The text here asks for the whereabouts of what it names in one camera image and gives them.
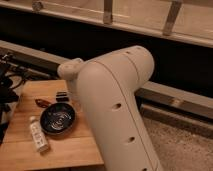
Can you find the black rectangular block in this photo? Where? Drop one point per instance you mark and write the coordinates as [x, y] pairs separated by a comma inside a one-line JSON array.
[[62, 97]]

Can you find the wooden table board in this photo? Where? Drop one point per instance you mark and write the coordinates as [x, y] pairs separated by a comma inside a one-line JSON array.
[[76, 147]]

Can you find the red chili pepper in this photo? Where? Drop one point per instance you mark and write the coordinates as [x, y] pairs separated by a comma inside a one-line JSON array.
[[42, 103]]

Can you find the white plastic bottle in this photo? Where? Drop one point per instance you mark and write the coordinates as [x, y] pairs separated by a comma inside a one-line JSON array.
[[38, 136]]

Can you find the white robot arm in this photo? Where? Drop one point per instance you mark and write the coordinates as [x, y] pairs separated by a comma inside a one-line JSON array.
[[105, 88]]

